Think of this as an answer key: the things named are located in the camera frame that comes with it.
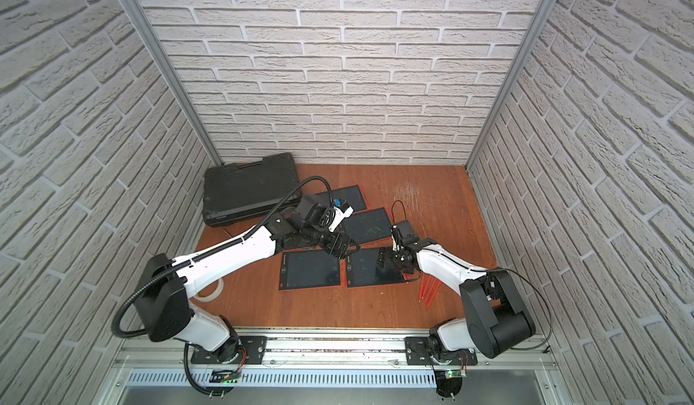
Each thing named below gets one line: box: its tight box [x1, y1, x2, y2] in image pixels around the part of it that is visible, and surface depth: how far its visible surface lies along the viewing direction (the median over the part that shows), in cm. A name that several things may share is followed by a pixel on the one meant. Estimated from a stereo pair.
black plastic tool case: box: [202, 152, 301, 227], surface depth 105 cm
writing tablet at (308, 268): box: [278, 248, 342, 292], surface depth 91 cm
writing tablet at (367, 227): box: [338, 207, 393, 247], surface depth 102 cm
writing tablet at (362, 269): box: [347, 247, 406, 288], surface depth 91 cm
